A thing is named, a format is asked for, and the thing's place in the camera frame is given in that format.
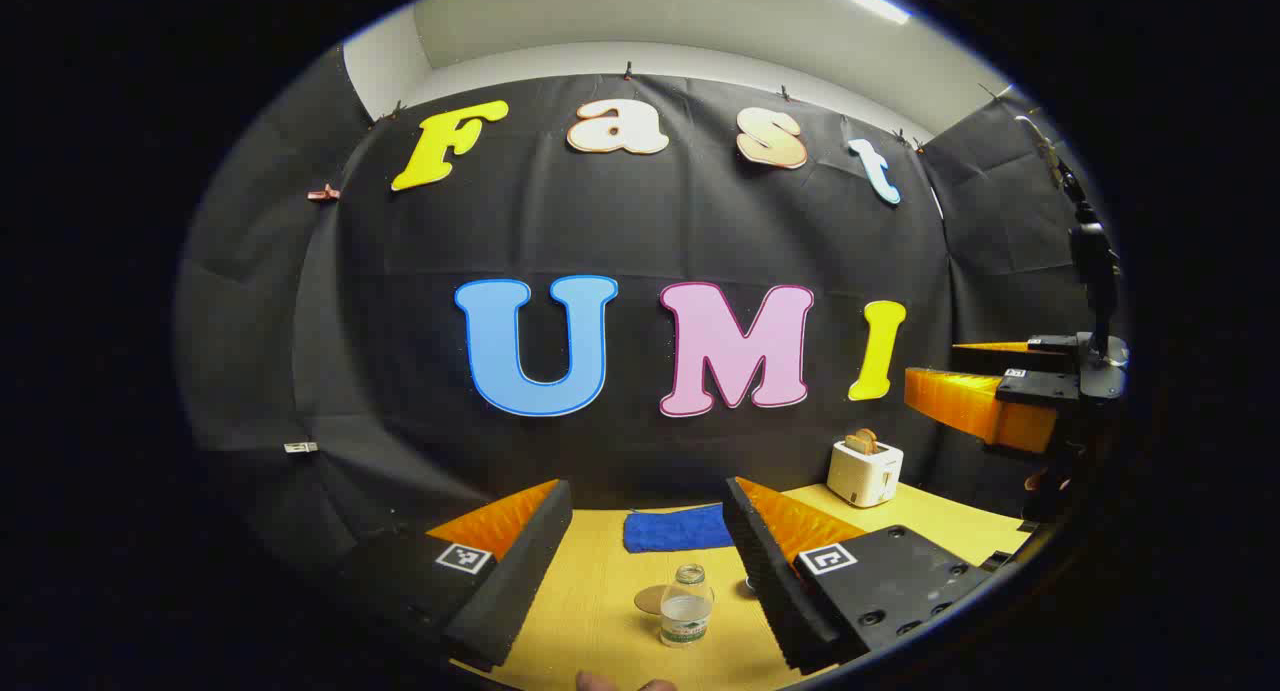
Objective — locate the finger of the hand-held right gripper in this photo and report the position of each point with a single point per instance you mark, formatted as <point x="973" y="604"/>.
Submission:
<point x="965" y="401"/>
<point x="1020" y="353"/>

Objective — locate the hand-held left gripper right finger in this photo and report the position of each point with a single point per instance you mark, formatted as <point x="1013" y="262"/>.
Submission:
<point x="765" y="581"/>

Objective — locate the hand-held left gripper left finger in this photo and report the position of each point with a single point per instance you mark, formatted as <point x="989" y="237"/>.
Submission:
<point x="510" y="591"/>

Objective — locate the clear plastic water bottle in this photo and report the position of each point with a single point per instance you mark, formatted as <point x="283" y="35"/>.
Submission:
<point x="686" y="611"/>

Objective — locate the round brown coaster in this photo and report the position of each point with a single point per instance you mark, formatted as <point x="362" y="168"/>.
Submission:
<point x="648" y="600"/>

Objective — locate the blue towel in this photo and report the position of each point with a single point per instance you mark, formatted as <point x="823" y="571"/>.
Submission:
<point x="678" y="529"/>

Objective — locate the toast slice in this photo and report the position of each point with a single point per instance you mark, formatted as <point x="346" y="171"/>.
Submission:
<point x="862" y="441"/>

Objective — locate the black mounted pole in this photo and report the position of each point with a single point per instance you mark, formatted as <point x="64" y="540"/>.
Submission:
<point x="1092" y="256"/>

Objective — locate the white toaster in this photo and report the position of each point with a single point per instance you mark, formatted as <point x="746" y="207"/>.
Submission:
<point x="865" y="474"/>

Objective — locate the white clip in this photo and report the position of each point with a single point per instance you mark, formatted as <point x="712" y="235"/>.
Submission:
<point x="300" y="447"/>

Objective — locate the black backdrop cloth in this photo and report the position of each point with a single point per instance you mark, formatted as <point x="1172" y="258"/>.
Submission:
<point x="400" y="321"/>

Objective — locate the red clip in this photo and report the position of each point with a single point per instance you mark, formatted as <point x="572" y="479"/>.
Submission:
<point x="322" y="193"/>

